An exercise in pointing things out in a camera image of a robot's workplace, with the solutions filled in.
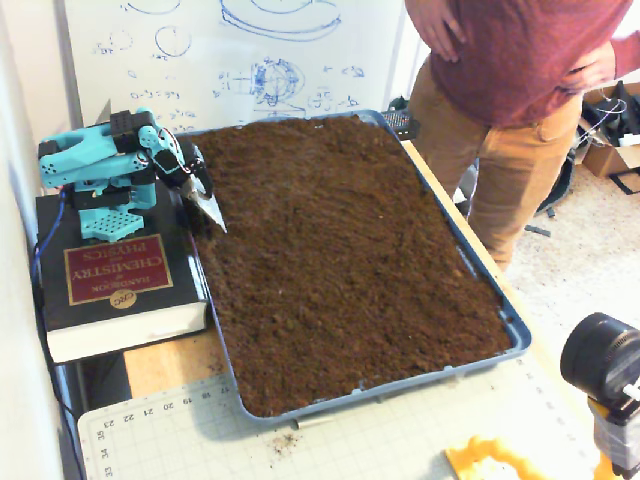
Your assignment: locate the black chemistry handbook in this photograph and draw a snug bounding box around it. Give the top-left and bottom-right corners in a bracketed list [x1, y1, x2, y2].
[34, 179, 210, 364]

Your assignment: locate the yellow grey camera stand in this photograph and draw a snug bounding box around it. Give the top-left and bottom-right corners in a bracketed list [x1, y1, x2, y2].
[587, 389, 640, 480]

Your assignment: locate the whiteboard with blue sketches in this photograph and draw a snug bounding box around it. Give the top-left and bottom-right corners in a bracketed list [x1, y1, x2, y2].
[62, 0, 416, 139]

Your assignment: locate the black perforated device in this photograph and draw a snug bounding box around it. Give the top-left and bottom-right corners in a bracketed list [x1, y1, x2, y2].
[382, 110, 421, 141]

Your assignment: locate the black round camera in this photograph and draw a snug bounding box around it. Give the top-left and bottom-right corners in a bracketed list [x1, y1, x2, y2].
[559, 312, 640, 406]

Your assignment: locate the brown soil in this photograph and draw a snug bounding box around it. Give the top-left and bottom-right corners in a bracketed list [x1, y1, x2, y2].
[172, 114, 514, 419]

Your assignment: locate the grey gridded cutting mat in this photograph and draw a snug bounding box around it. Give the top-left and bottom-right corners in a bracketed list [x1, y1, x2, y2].
[77, 349, 601, 480]

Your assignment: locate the person's left forearm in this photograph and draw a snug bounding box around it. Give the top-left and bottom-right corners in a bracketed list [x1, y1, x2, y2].
[607, 29, 640, 79]

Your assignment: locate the person in red sweater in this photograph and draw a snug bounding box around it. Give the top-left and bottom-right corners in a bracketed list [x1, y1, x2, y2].
[402, 0, 640, 274]

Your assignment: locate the person's right hand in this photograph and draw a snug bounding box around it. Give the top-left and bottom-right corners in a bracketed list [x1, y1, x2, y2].
[403, 0, 467, 64]

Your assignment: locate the blue cable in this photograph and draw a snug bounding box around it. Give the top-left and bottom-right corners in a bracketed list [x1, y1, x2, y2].
[29, 192, 69, 291]

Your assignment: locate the person's left hand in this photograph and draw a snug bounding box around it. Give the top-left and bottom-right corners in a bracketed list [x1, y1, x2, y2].
[559, 42, 619, 96]

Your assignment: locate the blue plastic tray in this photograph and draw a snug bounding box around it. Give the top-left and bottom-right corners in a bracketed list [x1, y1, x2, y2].
[159, 108, 534, 427]

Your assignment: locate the black tangled equipment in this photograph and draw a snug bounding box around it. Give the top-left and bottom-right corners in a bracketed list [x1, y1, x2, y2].
[579, 82, 640, 146]

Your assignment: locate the cardboard box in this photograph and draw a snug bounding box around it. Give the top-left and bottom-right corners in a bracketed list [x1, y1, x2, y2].
[582, 82, 640, 179]

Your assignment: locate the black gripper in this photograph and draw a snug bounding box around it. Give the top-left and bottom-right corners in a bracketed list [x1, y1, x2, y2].
[174, 142, 228, 234]

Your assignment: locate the black cable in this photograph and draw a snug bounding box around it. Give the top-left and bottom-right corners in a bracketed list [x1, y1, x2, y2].
[32, 279, 86, 480]

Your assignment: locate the yellow plastic frame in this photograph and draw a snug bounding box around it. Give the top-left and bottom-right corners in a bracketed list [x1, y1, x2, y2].
[444, 434, 556, 480]

